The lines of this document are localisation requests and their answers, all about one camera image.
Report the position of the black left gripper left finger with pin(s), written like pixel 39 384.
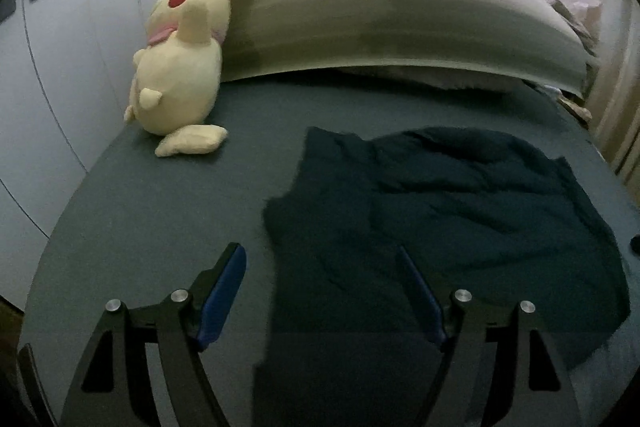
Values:
pixel 112 383

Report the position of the dark puffer jacket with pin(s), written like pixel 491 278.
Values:
pixel 351 342

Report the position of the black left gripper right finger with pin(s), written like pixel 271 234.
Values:
pixel 499 365

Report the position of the yellow Pikachu plush toy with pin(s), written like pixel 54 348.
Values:
pixel 177 76

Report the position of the clutter pile on nightstand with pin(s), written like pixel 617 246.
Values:
pixel 583 16

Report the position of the black smartphone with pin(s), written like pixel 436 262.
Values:
pixel 34 395

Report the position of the beige curtain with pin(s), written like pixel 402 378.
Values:
pixel 613 99

